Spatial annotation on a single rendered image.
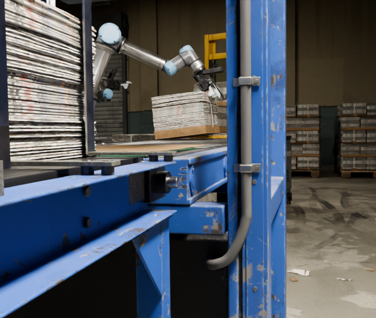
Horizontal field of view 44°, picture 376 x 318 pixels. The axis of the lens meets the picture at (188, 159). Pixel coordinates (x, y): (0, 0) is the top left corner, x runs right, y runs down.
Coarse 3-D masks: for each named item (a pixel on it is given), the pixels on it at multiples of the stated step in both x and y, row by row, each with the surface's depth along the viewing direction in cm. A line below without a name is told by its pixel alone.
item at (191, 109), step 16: (160, 96) 251; (176, 96) 249; (192, 96) 246; (208, 96) 259; (160, 112) 252; (176, 112) 250; (192, 112) 248; (208, 112) 257; (160, 128) 252; (176, 128) 250
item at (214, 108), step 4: (212, 100) 268; (212, 104) 269; (216, 104) 280; (212, 108) 268; (216, 108) 280; (216, 112) 278; (216, 116) 280; (216, 120) 279; (216, 124) 276; (216, 132) 272
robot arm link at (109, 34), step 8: (104, 24) 250; (112, 24) 251; (104, 32) 249; (112, 32) 250; (120, 32) 255; (96, 40) 254; (104, 40) 249; (112, 40) 250; (104, 48) 251; (112, 48) 253; (96, 56) 252; (104, 56) 253; (96, 64) 252; (104, 64) 254; (96, 72) 252; (104, 72) 256; (96, 80) 253; (96, 88) 254; (96, 96) 255
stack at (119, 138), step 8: (112, 136) 343; (120, 136) 339; (128, 136) 335; (136, 136) 331; (144, 136) 327; (152, 136) 324; (216, 192) 405; (200, 200) 381; (208, 200) 392; (216, 200) 405
